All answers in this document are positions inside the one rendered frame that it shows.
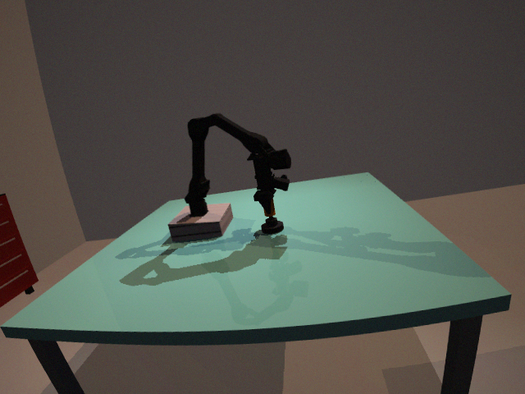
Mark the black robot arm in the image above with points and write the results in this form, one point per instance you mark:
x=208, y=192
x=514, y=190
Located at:
x=266, y=158

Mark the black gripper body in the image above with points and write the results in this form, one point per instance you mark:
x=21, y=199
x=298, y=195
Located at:
x=264, y=191

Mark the orange knob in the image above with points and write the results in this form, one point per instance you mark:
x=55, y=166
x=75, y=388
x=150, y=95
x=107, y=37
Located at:
x=272, y=210

